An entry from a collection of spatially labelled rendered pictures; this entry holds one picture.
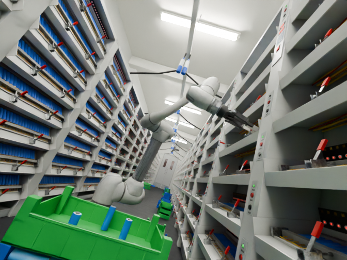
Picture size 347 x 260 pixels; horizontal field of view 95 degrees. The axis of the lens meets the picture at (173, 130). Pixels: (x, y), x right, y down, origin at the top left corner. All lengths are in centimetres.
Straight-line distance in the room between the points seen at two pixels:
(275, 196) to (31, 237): 65
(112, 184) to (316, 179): 117
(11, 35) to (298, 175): 132
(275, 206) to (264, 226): 8
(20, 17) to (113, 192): 115
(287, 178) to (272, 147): 17
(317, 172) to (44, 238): 58
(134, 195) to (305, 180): 117
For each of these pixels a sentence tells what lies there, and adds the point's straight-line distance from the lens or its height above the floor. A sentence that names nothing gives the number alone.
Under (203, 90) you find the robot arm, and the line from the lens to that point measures 94.
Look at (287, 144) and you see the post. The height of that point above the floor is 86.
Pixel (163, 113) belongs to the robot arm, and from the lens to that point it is 116.
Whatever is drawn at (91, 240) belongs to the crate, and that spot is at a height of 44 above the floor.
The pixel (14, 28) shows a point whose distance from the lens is 122.
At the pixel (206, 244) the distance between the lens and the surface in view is 116.
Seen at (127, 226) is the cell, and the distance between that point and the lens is 49.
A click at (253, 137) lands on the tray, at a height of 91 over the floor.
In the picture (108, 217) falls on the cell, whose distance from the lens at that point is 56.
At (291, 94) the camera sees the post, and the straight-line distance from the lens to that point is 84.
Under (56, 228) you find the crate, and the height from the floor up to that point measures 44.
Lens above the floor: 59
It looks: 17 degrees up
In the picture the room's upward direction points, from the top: 20 degrees clockwise
